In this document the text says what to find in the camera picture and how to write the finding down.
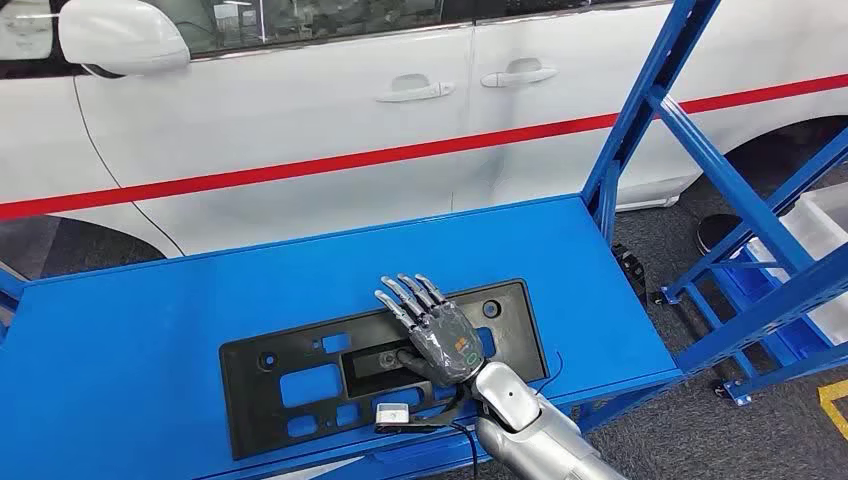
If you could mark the white car with red stripe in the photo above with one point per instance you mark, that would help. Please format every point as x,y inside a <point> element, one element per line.
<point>265,132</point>

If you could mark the white plastic crate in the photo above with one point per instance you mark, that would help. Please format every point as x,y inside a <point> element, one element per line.
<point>825,212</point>
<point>835,318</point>

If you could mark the blue metal shelf rack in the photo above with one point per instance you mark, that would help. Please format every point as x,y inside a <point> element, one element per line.
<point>199,318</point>
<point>815,177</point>

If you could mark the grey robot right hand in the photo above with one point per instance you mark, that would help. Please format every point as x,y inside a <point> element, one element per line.
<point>444,344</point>

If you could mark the black plastic panel part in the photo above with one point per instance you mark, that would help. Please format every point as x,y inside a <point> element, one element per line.
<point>517,344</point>

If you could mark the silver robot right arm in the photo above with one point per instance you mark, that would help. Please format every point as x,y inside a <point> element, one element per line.
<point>523,411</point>

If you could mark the white car side mirror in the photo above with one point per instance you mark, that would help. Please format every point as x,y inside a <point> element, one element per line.
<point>119,36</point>

